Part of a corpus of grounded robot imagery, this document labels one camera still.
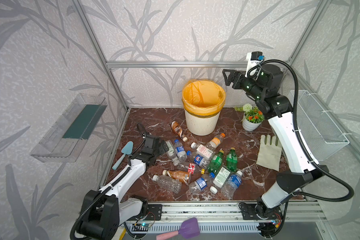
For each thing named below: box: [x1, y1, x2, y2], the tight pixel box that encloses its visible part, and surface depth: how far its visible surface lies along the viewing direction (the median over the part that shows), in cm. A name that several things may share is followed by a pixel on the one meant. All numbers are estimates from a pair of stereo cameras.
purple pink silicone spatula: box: [156, 217, 201, 240], surface depth 70 cm
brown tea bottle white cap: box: [162, 169, 192, 183], surface depth 82 cm
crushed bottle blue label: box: [188, 174, 212, 194], surface depth 81 cm
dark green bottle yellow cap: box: [226, 147, 238, 173], surface depth 91 cm
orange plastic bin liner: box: [182, 79, 226, 118], surface depth 97 cm
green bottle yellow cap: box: [207, 150, 225, 174], surface depth 89 cm
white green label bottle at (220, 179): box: [209, 165, 232, 195], surface depth 83 cm
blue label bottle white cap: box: [220, 170, 243, 200], surface depth 80 cm
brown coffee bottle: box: [171, 120, 188, 142], surface depth 104 cm
